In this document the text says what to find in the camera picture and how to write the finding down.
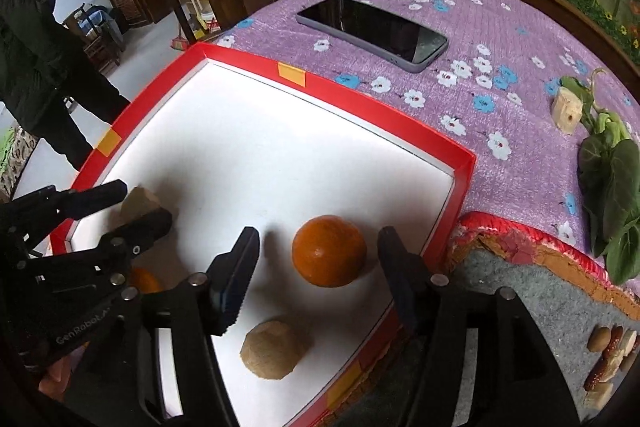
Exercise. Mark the person's body in black clothes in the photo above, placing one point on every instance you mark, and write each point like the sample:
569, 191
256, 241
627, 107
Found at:
30, 57

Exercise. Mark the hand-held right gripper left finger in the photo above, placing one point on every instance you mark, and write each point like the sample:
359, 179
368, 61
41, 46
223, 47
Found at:
234, 279

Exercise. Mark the leafy green vegetable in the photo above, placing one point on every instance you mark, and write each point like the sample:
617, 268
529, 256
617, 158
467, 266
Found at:
620, 187

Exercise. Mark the large orange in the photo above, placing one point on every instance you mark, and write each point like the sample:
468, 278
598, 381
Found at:
327, 252

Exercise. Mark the small orange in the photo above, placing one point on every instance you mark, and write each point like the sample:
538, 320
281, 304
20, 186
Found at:
147, 282

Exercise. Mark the purple floral tablecloth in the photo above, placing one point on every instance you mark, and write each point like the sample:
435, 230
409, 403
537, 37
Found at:
520, 177

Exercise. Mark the patterned cushion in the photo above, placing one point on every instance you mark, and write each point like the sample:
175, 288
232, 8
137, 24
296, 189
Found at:
10, 157

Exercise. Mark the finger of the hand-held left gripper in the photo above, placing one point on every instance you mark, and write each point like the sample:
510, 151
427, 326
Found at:
95, 199
147, 227

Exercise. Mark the white bucket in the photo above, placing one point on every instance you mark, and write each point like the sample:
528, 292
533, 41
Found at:
206, 19

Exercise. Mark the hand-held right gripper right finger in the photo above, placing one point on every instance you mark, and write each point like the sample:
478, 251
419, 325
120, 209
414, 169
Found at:
400, 279

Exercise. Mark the red and white tray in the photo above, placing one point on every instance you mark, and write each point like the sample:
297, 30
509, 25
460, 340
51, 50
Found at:
280, 157

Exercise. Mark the grey mat with red rim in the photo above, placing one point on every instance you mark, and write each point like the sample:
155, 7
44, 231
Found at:
525, 307

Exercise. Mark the pile of dates and nuts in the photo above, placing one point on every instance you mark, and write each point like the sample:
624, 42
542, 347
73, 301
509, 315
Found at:
610, 357

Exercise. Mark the dark smartphone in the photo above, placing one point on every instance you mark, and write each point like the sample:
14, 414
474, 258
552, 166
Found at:
370, 29

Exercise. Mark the tan faceted fruit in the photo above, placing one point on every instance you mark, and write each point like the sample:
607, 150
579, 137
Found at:
272, 347
140, 203

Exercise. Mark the brown woven basket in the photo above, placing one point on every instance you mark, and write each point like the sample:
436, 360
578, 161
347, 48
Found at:
125, 4

